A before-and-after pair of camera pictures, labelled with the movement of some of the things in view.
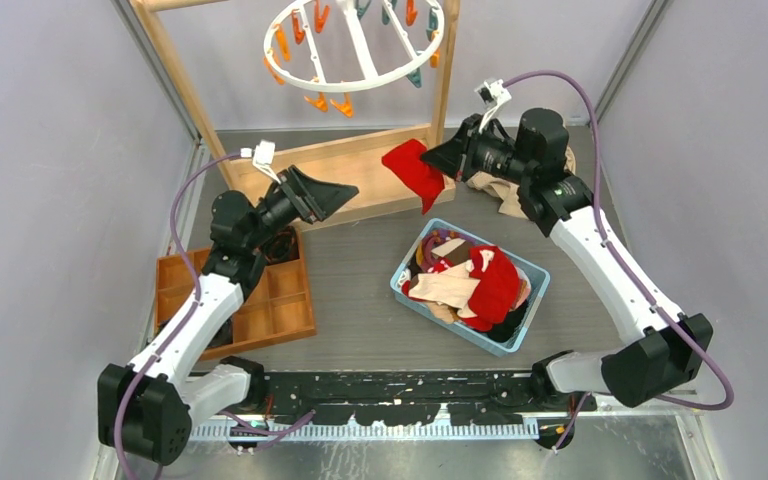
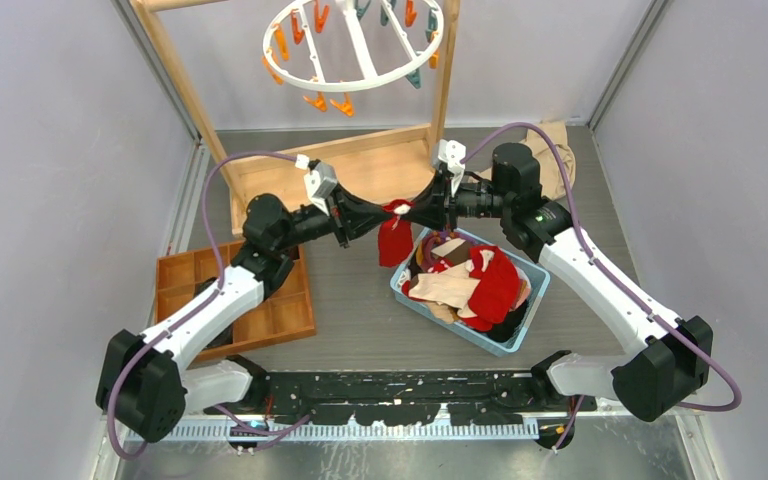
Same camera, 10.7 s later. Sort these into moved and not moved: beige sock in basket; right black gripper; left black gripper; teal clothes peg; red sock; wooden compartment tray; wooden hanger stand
Moved: red sock; right black gripper; left black gripper
Not moved: beige sock in basket; wooden hanger stand; teal clothes peg; wooden compartment tray
